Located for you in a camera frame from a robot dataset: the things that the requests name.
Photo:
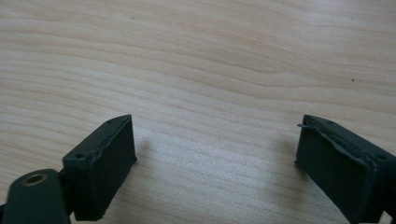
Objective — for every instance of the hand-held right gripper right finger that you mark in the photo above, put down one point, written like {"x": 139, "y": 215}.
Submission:
{"x": 339, "y": 174}

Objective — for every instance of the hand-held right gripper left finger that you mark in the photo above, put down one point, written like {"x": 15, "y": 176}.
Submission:
{"x": 99, "y": 168}

